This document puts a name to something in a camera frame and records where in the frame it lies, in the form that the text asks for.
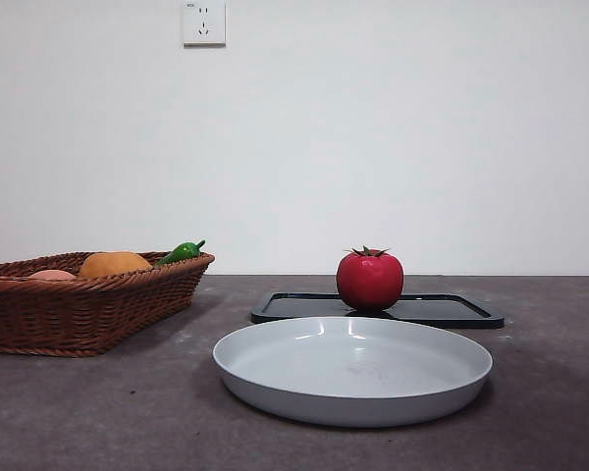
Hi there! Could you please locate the red tomato with green stem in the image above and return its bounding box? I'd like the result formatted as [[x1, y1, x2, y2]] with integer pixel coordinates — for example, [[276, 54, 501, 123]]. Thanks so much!
[[336, 244, 405, 312]]

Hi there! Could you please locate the green chili pepper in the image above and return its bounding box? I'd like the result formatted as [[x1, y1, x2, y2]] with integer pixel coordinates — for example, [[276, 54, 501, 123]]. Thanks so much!
[[154, 238, 207, 267]]

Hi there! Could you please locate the white round plate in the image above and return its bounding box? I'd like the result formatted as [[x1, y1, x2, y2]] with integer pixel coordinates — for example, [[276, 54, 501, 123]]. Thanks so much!
[[212, 315, 494, 429]]

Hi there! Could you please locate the dark rectangular cutting board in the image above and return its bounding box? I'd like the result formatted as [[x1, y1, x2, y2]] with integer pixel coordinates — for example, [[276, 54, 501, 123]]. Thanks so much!
[[250, 290, 506, 330]]

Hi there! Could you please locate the yellow-orange mango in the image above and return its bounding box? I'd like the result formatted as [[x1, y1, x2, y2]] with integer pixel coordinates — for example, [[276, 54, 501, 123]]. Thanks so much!
[[78, 250, 154, 281]]

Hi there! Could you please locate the brown wicker basket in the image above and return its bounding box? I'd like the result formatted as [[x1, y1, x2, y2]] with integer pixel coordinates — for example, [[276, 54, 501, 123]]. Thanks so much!
[[0, 250, 216, 358]]

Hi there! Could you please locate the pinkish brown egg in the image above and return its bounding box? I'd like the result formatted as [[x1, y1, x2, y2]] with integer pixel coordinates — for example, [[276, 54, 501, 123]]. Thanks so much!
[[27, 269, 79, 283]]

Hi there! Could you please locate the white wall socket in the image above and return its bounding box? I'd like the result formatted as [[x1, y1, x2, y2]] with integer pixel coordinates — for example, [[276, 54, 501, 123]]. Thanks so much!
[[182, 0, 227, 48]]

